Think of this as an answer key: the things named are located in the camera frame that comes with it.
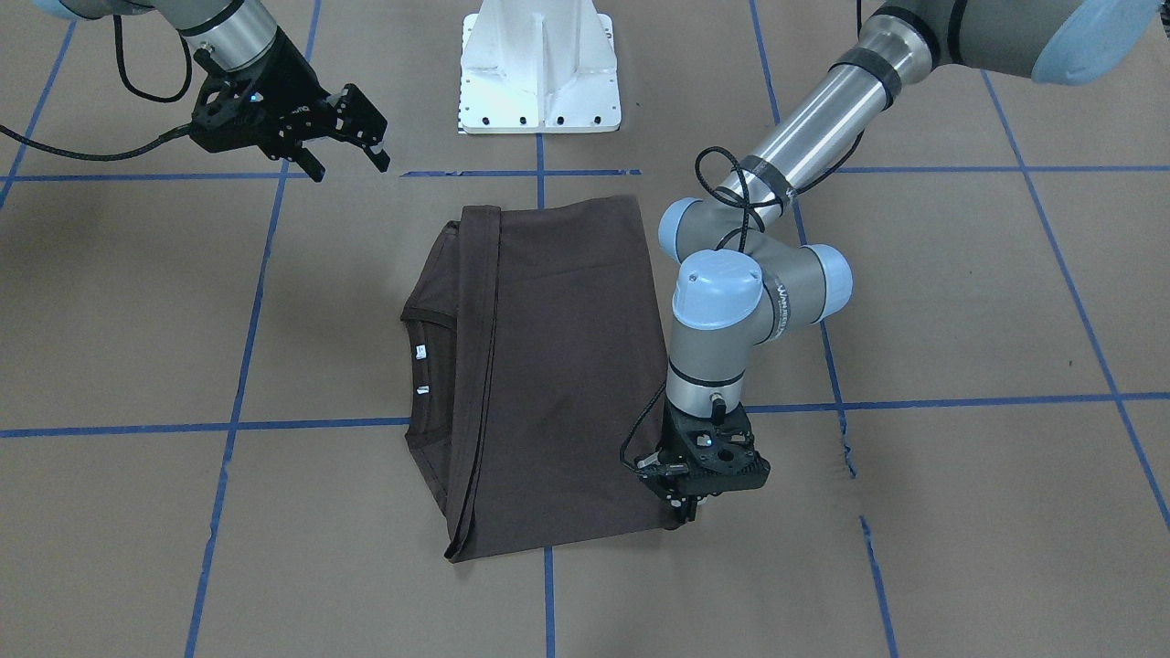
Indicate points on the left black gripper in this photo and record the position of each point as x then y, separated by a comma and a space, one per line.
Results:
682, 505

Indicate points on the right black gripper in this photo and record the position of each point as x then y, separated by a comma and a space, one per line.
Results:
291, 98

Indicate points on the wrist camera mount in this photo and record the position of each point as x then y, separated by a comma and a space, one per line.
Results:
226, 117
714, 454

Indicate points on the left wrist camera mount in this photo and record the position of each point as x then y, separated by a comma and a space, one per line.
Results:
714, 454

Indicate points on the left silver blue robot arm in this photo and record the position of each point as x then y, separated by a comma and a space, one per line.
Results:
1010, 300

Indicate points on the brown t-shirt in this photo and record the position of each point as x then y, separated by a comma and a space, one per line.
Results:
536, 346

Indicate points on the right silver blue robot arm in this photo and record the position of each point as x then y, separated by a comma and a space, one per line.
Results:
234, 33

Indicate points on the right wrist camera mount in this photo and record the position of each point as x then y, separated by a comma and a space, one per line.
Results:
226, 117

